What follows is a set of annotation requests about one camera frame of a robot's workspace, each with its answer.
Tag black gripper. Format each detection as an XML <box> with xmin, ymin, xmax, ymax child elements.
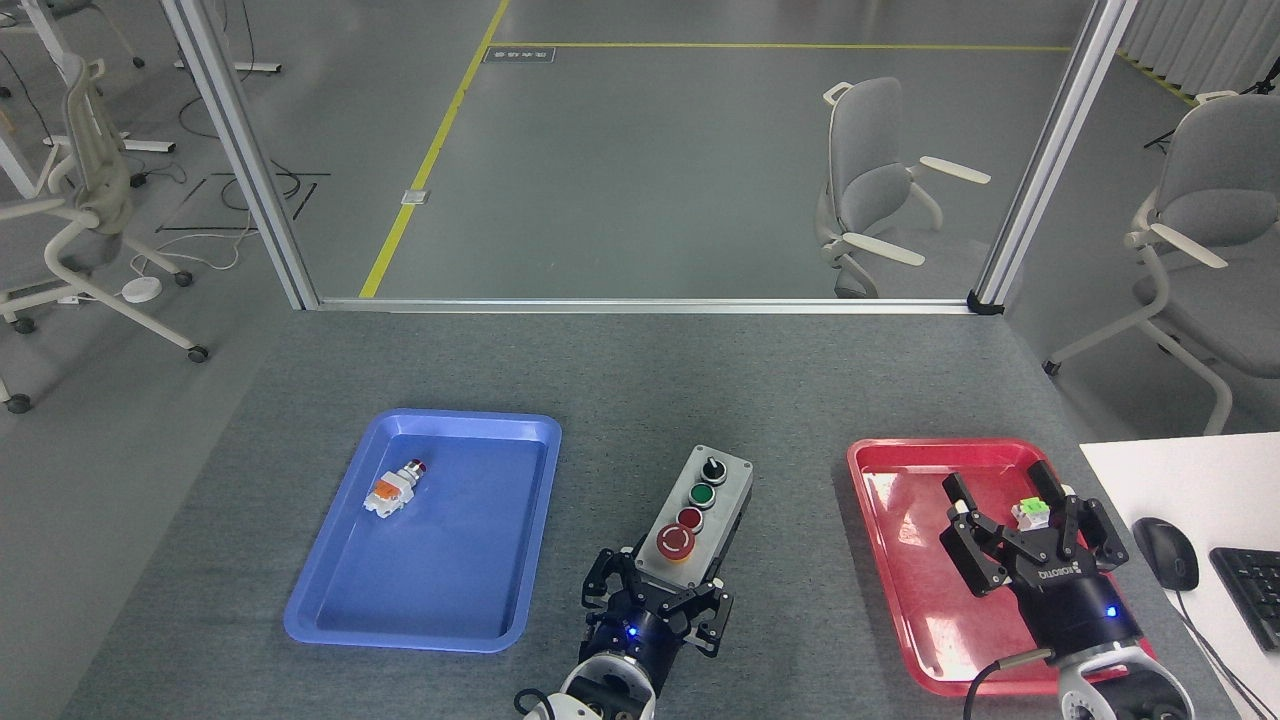
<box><xmin>583</xmin><ymin>548</ymin><xmax>734</xmax><ymax>691</ymax></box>
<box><xmin>940</xmin><ymin>460</ymin><xmax>1141</xmax><ymax>659</ymax></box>

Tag grey four-button control box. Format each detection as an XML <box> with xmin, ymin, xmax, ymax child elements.
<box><xmin>635</xmin><ymin>445</ymin><xmax>754</xmax><ymax>591</ymax></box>

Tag red push button orange block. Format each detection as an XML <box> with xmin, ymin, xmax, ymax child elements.
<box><xmin>362</xmin><ymin>459</ymin><xmax>429</xmax><ymax>519</ymax></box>

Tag black computer mouse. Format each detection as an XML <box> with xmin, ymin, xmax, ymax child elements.
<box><xmin>1132</xmin><ymin>517</ymin><xmax>1200</xmax><ymax>592</ymax></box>

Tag red plastic tray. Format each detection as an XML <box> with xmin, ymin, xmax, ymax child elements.
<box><xmin>846</xmin><ymin>437</ymin><xmax>1161</xmax><ymax>697</ymax></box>

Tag white desk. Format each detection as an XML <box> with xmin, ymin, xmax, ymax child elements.
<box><xmin>1079</xmin><ymin>432</ymin><xmax>1280</xmax><ymax>720</ymax></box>

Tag blue plastic tray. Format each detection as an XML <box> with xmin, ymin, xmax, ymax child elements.
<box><xmin>284</xmin><ymin>408</ymin><xmax>563</xmax><ymax>655</ymax></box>

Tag black keyboard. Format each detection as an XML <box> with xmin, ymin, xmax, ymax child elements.
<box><xmin>1209</xmin><ymin>546</ymin><xmax>1280</xmax><ymax>653</ymax></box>

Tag grey office chair white armrests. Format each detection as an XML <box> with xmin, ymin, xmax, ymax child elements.
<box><xmin>1043</xmin><ymin>92</ymin><xmax>1280</xmax><ymax>436</ymax></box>
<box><xmin>815</xmin><ymin>78</ymin><xmax>992</xmax><ymax>299</ymax></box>

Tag white ribbed partition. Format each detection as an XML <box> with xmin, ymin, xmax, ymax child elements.
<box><xmin>1115</xmin><ymin>0</ymin><xmax>1280</xmax><ymax>98</ymax></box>

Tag white mesh office chair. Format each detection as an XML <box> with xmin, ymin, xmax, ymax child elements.
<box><xmin>0</xmin><ymin>55</ymin><xmax>211</xmax><ymax>416</ymax></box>

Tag black mouse cable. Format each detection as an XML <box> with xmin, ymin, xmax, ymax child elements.
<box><xmin>1175</xmin><ymin>588</ymin><xmax>1273</xmax><ymax>720</ymax></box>

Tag silver aluminium rail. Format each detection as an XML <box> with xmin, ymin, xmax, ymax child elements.
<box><xmin>318</xmin><ymin>297</ymin><xmax>976</xmax><ymax>315</ymax></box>

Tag silver aluminium post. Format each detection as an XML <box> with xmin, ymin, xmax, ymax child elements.
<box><xmin>972</xmin><ymin>0</ymin><xmax>1139</xmax><ymax>309</ymax></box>
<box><xmin>162</xmin><ymin>0</ymin><xmax>321</xmax><ymax>311</ymax></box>

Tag black floor cable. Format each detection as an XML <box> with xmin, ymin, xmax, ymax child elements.
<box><xmin>178</xmin><ymin>0</ymin><xmax>304</xmax><ymax>213</ymax></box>

